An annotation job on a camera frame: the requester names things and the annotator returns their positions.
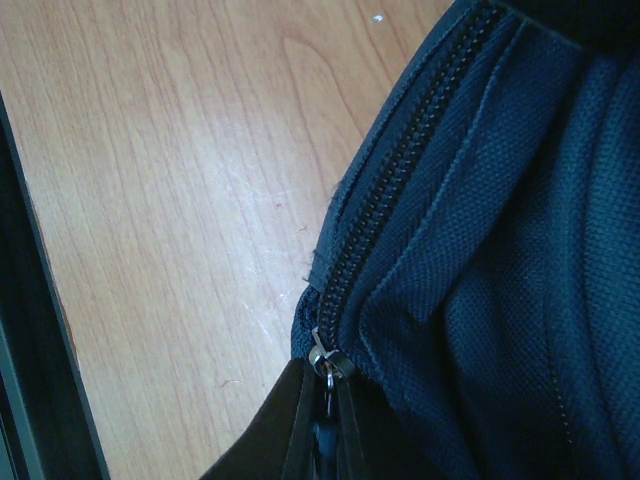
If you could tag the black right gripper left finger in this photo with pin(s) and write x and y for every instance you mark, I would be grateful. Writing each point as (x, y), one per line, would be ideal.
(278, 443)

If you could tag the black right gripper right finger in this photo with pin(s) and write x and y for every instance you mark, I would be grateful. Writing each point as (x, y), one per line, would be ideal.
(372, 443)

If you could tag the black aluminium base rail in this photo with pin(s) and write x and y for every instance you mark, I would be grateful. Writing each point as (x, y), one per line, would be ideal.
(47, 429)

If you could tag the navy blue student backpack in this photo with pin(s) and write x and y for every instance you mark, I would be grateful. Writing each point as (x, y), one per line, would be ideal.
(479, 261)

